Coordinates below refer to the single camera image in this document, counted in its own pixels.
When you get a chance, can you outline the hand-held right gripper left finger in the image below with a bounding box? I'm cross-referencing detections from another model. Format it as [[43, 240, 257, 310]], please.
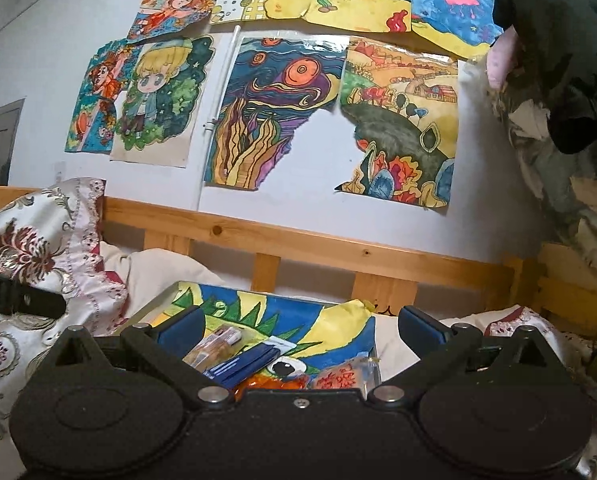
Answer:
[[43, 306, 234, 409]]

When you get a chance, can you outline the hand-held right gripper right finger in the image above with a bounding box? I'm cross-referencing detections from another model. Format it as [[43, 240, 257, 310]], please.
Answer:
[[367, 306, 561, 409]]

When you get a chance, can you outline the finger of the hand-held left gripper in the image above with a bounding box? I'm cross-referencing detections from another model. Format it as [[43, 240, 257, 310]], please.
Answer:
[[0, 272, 68, 319]]

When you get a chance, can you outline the tan cake bar packet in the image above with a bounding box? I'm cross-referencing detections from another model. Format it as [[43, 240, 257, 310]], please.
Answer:
[[182, 325, 243, 367]]

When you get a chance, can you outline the metal tray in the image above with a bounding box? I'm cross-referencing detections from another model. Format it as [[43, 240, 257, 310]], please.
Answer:
[[113, 280, 384, 397]]

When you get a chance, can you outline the blue snack packet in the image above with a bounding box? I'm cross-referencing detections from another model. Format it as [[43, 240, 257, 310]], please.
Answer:
[[203, 337, 298, 382]]

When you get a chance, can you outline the clear rice cracker packet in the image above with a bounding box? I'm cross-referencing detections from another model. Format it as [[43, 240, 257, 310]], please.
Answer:
[[308, 357, 374, 392]]

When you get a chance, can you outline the orange clear snack packet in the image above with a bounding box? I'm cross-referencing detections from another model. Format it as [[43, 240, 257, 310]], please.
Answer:
[[234, 374, 311, 398]]

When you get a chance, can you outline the floral satin blanket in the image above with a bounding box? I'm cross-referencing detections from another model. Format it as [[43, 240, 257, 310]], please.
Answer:
[[0, 177, 597, 480]]

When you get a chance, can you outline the white pillow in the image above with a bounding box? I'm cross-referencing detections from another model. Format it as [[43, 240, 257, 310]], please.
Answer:
[[98, 240, 509, 351]]

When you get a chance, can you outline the dinosaur drawing paper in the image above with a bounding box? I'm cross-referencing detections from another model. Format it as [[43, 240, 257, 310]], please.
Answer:
[[148, 282, 379, 396]]

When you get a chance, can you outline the wooden bed headboard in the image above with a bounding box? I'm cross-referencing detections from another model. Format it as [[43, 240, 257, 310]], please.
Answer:
[[0, 185, 529, 318]]

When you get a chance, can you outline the pile of hanging clothes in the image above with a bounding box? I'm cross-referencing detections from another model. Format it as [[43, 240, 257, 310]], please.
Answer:
[[471, 57, 597, 281]]

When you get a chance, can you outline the pink cloth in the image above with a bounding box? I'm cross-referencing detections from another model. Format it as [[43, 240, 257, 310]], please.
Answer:
[[484, 30, 521, 90]]

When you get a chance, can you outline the black garment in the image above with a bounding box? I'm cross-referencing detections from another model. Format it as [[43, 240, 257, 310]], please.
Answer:
[[492, 0, 597, 156]]

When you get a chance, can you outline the wooden slat frame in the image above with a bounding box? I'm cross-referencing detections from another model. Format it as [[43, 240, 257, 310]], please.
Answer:
[[501, 242, 597, 333]]

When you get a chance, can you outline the blue girl wall poster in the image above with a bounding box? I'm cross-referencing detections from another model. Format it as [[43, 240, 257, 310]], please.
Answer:
[[64, 40, 139, 155]]

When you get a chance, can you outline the landscape wall poster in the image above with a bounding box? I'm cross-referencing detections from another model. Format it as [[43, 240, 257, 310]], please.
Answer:
[[334, 42, 460, 215]]

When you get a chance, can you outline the white wall pipe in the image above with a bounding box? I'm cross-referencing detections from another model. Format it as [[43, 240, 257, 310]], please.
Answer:
[[197, 25, 242, 211]]

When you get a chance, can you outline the blond child wall poster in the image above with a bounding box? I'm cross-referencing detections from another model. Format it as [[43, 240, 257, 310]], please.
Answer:
[[109, 35, 218, 168]]

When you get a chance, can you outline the swirl seaweed wall poster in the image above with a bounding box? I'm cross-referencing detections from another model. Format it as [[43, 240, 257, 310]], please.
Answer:
[[203, 35, 350, 192]]

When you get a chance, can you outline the jellyfish wall poster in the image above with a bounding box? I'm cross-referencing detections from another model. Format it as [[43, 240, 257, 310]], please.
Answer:
[[409, 0, 499, 60]]

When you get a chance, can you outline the orange hair girl wall poster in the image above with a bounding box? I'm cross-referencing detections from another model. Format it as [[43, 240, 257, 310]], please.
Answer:
[[127, 0, 234, 42]]

